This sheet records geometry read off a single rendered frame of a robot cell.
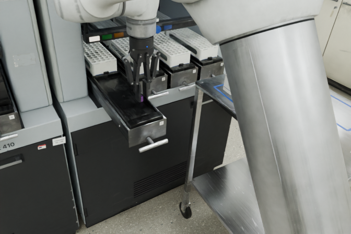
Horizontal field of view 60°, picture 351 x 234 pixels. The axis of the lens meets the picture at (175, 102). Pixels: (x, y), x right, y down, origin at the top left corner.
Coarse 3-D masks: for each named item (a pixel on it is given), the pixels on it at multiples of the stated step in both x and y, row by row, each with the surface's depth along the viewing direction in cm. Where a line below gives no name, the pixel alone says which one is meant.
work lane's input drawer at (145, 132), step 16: (96, 80) 113; (112, 80) 117; (96, 96) 113; (112, 96) 107; (128, 96) 108; (144, 96) 106; (112, 112) 101; (128, 112) 100; (144, 112) 100; (160, 112) 101; (128, 128) 93; (144, 128) 95; (160, 128) 99; (128, 144) 95; (160, 144) 96
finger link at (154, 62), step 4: (152, 56) 101; (156, 56) 99; (152, 60) 101; (156, 60) 100; (152, 64) 101; (156, 64) 100; (152, 68) 102; (156, 68) 101; (152, 72) 104; (152, 76) 102
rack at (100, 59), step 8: (88, 48) 126; (96, 48) 126; (104, 48) 126; (88, 56) 120; (96, 56) 119; (104, 56) 120; (112, 56) 120; (88, 64) 125; (96, 64) 114; (104, 64) 116; (112, 64) 118; (96, 72) 116
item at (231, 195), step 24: (216, 96) 108; (336, 96) 114; (192, 120) 127; (336, 120) 100; (192, 144) 132; (192, 168) 141; (240, 168) 154; (216, 192) 141; (240, 192) 142; (240, 216) 131
